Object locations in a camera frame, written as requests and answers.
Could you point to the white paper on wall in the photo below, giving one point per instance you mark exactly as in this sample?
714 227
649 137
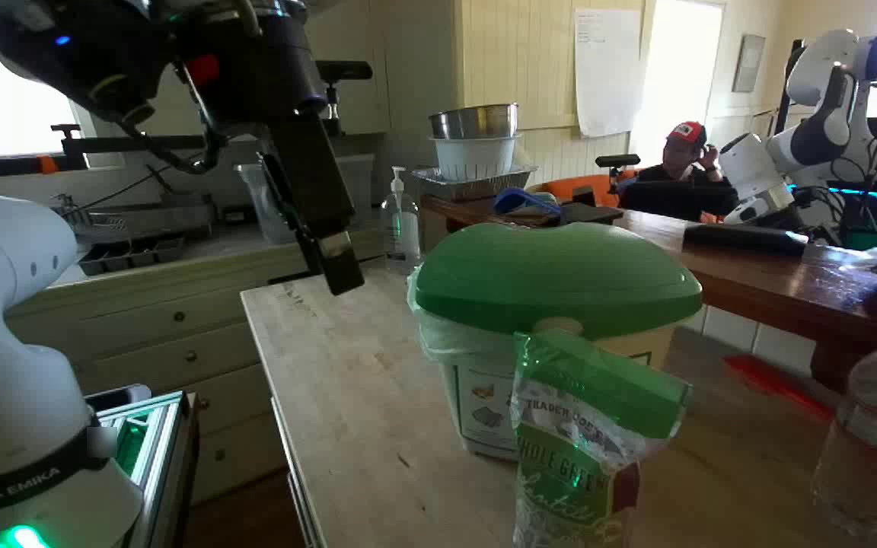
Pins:
608 71

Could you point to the green lit control box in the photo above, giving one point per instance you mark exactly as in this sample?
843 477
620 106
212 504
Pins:
145 445

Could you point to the white container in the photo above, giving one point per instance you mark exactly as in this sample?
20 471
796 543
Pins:
473 156

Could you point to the orange chair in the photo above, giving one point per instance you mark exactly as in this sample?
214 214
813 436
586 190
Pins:
578 186

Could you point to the clear hand sanitizer bottle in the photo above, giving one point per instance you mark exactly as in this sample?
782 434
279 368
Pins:
404 228

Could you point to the small black device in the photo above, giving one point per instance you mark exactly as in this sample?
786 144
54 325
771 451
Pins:
617 158

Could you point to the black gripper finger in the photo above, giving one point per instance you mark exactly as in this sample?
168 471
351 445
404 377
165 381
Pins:
338 268

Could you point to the metal bowl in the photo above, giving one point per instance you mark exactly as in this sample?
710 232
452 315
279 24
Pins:
473 123

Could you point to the flat black box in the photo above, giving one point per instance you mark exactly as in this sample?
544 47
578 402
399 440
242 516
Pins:
744 239

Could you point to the cream drawer cabinet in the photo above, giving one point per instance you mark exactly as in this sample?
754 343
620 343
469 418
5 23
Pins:
174 345

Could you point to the seated person with cap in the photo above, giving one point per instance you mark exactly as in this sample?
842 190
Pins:
678 186

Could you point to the dark wooden table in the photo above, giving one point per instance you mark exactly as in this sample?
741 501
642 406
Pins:
782 291

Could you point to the red floor object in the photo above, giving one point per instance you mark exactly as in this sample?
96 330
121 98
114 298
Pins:
777 386

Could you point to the green food pack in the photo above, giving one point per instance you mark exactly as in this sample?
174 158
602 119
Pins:
570 445

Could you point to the blue padded object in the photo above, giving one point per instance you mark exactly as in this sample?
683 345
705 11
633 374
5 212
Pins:
526 202

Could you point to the clear plastic water bottle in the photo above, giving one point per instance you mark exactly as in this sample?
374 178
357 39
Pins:
874 445

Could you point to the white and blue robot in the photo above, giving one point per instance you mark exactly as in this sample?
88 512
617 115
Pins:
836 110

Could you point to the black camera on stand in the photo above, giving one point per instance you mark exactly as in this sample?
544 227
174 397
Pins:
343 71

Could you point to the grey tray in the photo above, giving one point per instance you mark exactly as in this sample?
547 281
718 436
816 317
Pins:
440 186

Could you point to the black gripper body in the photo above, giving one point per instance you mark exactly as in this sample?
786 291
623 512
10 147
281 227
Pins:
306 170

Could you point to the framed wall picture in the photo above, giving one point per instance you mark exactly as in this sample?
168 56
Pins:
747 61

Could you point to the green bin lid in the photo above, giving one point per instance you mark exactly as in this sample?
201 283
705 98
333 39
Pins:
562 276

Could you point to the grey metal counter rack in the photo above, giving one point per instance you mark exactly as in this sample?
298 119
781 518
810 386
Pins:
153 218

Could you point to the black boom pole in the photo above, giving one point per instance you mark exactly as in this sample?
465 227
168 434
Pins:
0 165

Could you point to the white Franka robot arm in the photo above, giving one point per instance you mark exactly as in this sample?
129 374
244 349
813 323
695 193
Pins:
13 406

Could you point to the white bin with picture label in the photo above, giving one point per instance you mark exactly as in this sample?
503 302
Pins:
478 406

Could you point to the black counter tray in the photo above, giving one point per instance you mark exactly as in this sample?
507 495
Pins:
145 252

